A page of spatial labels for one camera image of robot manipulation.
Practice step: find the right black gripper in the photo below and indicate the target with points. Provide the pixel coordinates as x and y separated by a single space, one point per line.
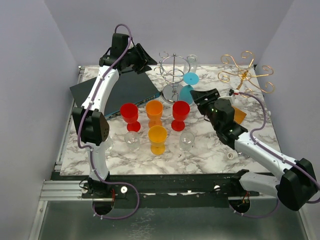
200 97

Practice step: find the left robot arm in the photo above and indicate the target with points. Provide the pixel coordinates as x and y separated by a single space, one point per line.
91 126

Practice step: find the clear glass on silver rack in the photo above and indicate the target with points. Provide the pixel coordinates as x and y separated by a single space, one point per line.
191 65

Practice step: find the clear glass tumbler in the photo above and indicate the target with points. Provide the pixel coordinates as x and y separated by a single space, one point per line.
108 144

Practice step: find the orange wine glass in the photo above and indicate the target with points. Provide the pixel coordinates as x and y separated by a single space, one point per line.
154 111

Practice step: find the aluminium frame rail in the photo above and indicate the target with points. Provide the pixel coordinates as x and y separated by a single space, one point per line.
66 190

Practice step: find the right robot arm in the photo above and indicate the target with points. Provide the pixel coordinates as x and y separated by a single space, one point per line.
292 181

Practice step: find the black mounting rail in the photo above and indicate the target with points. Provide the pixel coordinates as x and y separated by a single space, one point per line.
165 190

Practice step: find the yellow wine glass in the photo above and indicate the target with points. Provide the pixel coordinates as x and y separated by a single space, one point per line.
157 136

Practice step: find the black network switch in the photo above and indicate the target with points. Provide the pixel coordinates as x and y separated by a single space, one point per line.
131 87

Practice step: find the silver wire glass rack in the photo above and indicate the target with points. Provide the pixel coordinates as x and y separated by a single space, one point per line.
173 77

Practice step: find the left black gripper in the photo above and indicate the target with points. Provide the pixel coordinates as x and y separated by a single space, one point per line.
143 60

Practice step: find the clear ribbed wine glass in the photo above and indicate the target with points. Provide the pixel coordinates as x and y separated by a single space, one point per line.
186 141

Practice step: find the red wine glass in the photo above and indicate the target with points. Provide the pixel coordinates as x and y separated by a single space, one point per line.
180 112
130 114

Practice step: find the blue wine glass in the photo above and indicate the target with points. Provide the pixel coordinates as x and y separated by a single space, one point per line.
190 79

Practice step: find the gold wire glass rack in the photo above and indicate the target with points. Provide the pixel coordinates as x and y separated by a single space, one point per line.
243 73

